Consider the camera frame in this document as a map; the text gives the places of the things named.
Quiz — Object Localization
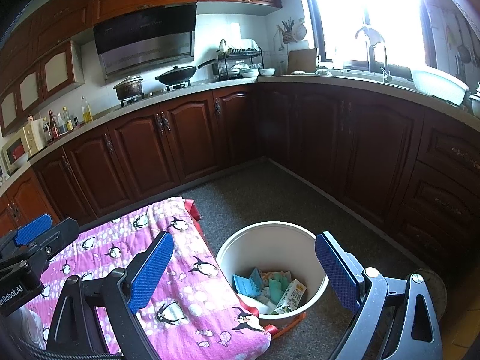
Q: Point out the red table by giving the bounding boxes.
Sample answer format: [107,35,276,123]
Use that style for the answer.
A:
[184,199,203,224]

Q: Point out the teal plastic container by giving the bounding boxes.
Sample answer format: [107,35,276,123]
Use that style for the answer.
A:
[268,272,291,302]

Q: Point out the pink penguin print blanket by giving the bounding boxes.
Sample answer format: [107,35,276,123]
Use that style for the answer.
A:
[37,195,272,360]

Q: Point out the black dish rack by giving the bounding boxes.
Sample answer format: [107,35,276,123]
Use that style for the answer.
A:
[212,39,263,81]

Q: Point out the green white milk carton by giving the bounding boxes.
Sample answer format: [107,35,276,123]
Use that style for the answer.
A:
[274,279,307,315]

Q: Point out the steel pot with lid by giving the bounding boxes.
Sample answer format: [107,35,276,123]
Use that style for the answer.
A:
[113,75,145,102]

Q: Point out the metal faucet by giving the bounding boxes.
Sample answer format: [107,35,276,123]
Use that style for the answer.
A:
[355,26,393,83]

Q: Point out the cream microwave oven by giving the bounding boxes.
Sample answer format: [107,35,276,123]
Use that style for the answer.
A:
[2,135,32,176]

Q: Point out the yellow oil bottle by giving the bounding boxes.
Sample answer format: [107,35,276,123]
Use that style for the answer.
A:
[81,95,94,124]

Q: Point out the light blue snack packet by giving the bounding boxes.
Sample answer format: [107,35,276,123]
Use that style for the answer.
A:
[232,267,265,297]

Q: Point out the wooden cutting board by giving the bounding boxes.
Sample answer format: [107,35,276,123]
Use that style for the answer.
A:
[287,49,317,75]

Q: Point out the cream box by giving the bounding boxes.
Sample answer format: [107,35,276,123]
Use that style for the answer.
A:
[23,118,48,155]

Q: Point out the black range hood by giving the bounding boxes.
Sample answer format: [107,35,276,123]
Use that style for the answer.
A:
[94,4,197,83]

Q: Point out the dark sauce bottle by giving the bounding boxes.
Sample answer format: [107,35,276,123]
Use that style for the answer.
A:
[48,110,60,141]

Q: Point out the lower wooden cabinets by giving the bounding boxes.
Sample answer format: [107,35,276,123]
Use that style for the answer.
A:
[0,82,480,274]

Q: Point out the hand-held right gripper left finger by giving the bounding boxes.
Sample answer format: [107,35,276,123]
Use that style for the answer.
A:
[45,230,176,360]

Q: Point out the white plastic basin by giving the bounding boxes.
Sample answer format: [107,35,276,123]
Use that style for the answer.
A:
[410,68,470,106]

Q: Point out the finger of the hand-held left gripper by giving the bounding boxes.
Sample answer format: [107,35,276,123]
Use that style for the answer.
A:
[20,217,80,271]
[0,214,53,250]

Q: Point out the wall utensil holder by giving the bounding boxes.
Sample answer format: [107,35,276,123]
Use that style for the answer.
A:
[277,19,308,44]

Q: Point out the white plastic bin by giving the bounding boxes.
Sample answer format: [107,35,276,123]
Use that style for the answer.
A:
[215,222,330,329]

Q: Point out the bright window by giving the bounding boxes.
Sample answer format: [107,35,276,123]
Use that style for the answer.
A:
[300,0,432,71]

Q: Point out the black wok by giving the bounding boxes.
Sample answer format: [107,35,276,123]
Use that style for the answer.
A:
[155,59,218,85]

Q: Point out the gas stove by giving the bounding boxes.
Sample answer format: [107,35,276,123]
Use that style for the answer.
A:
[120,80,192,107]

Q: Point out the round grey stool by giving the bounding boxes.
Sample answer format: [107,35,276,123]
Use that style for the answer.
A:
[407,268,449,319]

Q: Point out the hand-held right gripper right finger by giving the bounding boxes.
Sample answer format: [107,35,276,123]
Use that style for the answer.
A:
[314,231,443,360]

